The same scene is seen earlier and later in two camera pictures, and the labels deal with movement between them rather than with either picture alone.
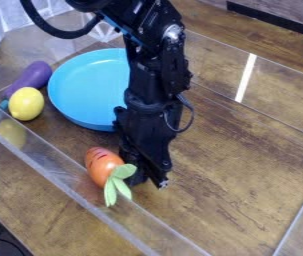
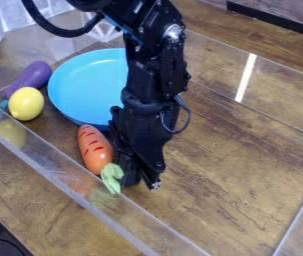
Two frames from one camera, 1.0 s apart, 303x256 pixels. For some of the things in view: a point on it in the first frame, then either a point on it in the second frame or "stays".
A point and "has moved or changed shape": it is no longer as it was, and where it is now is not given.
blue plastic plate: x=89 y=86 stays
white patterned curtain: x=4 y=15 stays
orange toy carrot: x=109 y=172 has moved or changed shape
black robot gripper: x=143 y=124 stays
